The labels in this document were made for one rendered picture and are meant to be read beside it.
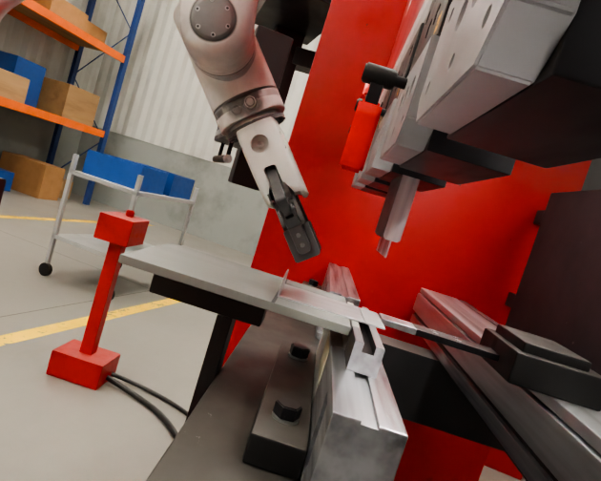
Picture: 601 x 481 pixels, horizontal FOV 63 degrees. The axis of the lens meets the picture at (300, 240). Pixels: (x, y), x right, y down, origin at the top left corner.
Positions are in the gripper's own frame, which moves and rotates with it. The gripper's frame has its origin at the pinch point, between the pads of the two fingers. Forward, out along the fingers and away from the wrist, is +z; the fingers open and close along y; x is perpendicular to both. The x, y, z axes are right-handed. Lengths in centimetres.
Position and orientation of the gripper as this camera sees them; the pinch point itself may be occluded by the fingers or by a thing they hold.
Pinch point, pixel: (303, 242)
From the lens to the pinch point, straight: 60.5
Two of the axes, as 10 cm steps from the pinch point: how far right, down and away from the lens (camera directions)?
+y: 0.6, -0.6, 10.0
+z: 3.8, 9.2, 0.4
